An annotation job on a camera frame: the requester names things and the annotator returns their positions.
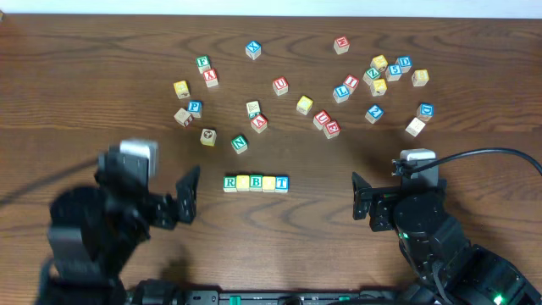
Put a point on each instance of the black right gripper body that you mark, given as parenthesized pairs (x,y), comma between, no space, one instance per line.
(377,206)

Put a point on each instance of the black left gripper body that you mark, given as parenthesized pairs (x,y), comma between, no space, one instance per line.
(168,207)

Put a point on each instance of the green R block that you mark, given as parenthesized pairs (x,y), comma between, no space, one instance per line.
(229,184)

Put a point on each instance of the yellow O block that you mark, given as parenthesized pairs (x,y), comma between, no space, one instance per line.
(242,183)

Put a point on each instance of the green B block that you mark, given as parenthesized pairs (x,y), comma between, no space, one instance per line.
(255,183)

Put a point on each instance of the blue T block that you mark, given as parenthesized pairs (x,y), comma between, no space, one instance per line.
(282,184)

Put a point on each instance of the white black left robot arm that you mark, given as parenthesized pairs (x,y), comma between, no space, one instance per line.
(95,229)

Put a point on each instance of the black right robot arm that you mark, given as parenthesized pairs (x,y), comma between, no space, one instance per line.
(449,268)

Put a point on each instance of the monkey picture wooden block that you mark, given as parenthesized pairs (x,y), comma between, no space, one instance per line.
(208,137)

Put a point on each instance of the green N block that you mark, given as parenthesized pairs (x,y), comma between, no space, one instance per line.
(239,144)

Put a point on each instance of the red E block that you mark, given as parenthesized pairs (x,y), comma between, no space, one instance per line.
(332,129)

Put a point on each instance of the blue 2 block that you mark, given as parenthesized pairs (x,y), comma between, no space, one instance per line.
(374,113)

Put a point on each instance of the blue P block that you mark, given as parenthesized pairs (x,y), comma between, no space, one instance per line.
(194,107)

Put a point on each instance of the plain wooden block right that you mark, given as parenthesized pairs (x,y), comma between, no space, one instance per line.
(415,127)

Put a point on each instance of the red U block lower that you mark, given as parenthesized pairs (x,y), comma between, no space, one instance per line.
(320,119)

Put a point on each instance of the red u block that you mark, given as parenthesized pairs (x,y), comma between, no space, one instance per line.
(320,119)
(280,86)

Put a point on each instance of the red A block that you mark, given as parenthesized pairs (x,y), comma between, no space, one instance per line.
(259,123)

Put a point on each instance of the blue D block lower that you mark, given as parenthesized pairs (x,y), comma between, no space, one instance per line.
(425,112)

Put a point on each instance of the blue d block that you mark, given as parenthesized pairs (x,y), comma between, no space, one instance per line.
(405,63)
(425,112)

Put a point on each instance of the blue L block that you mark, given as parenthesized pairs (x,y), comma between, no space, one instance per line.
(341,94)

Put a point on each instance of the plain green-edged block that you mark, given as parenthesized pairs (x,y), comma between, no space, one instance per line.
(253,109)

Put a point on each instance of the yellow hammer block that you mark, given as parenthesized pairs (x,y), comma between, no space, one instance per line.
(378,87)

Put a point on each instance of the red I block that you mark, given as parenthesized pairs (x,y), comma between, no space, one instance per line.
(351,83)

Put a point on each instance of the red Y block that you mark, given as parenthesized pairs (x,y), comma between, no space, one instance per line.
(210,77)

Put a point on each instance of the green Z block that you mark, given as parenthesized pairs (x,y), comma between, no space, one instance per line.
(370,75)

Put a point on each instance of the blue 5 block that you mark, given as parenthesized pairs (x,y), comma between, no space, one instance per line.
(393,72)

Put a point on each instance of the green F block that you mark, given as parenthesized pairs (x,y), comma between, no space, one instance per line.
(203,63)

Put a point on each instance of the yellow 8 block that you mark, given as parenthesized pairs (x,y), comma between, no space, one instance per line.
(420,77)

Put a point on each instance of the red U block upper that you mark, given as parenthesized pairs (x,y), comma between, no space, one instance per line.
(280,86)

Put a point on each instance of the blue D block upper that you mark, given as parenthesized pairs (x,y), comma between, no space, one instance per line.
(405,63)

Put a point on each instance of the red block far top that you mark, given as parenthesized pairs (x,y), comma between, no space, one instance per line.
(341,45)

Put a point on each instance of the blue X block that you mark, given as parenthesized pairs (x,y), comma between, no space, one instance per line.
(253,50)

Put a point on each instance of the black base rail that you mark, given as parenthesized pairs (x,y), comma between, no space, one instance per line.
(208,297)

